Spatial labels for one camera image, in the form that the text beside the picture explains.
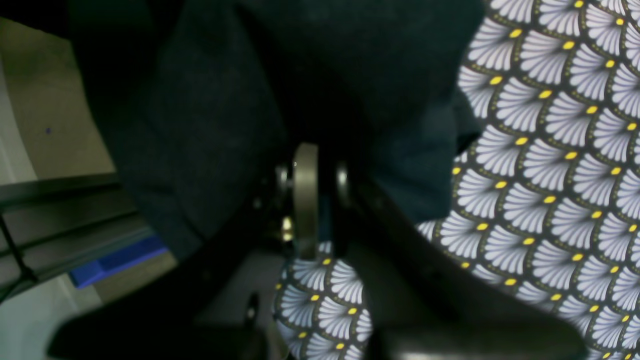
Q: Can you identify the fan-patterned grey tablecloth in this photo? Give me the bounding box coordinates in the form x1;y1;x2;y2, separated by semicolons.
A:
272;0;640;360

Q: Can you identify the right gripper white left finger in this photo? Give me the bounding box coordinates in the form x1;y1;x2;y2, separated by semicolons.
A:
47;143;319;360

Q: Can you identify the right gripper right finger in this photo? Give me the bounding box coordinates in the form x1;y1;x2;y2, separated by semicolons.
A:
333;162;588;360

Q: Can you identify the black T-shirt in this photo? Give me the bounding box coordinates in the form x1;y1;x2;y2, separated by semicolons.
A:
68;0;485;260

